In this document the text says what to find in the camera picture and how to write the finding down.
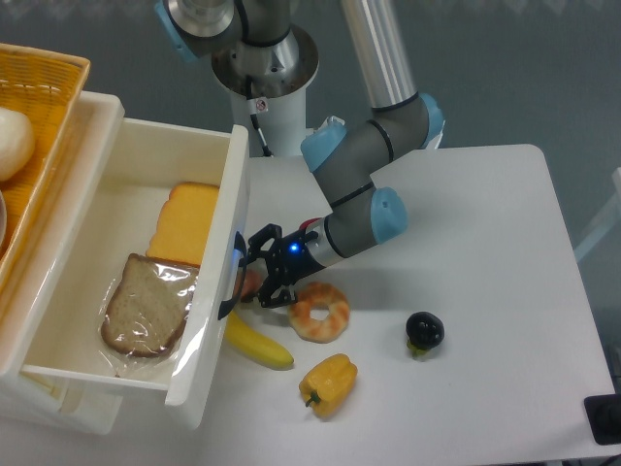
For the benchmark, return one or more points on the white drawer cabinet frame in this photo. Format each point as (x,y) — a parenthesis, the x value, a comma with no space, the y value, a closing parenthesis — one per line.
(85,149)

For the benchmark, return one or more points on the wrapped brown bread slice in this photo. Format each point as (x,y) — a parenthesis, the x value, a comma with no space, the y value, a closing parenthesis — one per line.
(148,310)

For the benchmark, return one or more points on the black drawer handle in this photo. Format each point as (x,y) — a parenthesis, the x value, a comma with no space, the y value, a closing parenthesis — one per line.
(227,306)

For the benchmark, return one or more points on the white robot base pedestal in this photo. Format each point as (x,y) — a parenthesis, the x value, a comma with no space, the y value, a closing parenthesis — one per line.
(268,90)

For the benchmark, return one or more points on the orange woven basket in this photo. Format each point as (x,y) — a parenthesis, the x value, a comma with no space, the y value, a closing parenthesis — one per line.
(45,86)

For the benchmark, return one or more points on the red bell pepper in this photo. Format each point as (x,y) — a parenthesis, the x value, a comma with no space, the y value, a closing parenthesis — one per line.
(311,224)

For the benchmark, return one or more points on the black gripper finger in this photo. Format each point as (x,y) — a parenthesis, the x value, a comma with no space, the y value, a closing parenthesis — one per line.
(265,244)
(274,294)

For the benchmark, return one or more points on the yellow toast slice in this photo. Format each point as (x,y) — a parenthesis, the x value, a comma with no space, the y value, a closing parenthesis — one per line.
(184,224)

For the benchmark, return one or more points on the white round bun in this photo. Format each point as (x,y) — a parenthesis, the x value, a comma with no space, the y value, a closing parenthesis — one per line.
(17,142)

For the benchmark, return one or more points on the yellow bell pepper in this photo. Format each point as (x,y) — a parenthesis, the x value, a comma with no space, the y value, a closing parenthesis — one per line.
(325,387)

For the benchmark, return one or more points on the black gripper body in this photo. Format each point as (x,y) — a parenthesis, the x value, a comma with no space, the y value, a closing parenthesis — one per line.
(299,255)

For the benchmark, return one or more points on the black device at edge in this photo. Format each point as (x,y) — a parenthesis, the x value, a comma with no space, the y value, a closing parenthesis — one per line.
(603,412)

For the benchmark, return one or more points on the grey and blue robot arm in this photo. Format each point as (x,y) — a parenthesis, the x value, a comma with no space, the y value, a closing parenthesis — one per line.
(342,160)

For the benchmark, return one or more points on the dark purple mangosteen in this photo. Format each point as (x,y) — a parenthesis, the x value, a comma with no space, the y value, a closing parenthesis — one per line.
(425,332)

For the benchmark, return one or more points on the white plastic drawer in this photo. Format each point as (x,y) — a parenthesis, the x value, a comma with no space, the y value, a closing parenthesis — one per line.
(148,160)

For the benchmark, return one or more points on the yellow banana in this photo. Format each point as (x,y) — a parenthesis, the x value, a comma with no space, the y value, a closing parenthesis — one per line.
(256,346)

